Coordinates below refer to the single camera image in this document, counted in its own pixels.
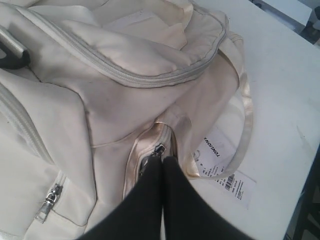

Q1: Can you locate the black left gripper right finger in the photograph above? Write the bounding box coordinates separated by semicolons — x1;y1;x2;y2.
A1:
162;156;246;240

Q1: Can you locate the cream duffel bag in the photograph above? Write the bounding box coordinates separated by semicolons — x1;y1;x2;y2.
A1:
0;0;253;240

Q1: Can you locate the white paper product tag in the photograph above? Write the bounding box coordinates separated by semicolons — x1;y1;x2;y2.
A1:
193;126;256;209

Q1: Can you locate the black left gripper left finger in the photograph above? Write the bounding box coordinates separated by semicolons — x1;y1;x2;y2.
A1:
80;156;162;240

